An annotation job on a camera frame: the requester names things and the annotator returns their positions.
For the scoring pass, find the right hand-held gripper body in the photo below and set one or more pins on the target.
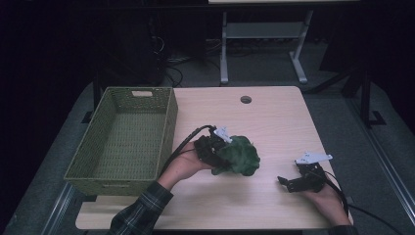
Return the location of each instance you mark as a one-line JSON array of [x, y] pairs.
[[310, 179]]

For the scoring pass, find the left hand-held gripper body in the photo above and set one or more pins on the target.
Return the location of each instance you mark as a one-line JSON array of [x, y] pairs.
[[208, 147]]

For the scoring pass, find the green plush pet garment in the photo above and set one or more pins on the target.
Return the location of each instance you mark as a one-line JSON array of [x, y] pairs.
[[241, 156]]

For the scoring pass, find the green woven basket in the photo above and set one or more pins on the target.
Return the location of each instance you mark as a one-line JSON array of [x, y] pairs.
[[127, 140]]

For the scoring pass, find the person's left hand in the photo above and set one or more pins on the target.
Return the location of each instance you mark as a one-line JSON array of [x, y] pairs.
[[182, 166]]

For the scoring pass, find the person's right hand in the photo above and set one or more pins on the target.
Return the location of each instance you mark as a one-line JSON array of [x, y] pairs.
[[329, 205]]

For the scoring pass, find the dark round table grommet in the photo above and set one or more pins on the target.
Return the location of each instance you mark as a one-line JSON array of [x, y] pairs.
[[245, 99]]

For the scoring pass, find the black metal stand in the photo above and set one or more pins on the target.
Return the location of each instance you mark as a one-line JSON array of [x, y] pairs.
[[365, 94]]

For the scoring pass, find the dark cabinet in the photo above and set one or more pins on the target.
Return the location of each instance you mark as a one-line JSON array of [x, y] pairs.
[[130, 49]]

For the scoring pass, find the grey metal frame table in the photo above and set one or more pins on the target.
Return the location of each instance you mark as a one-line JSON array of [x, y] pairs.
[[261, 30]]

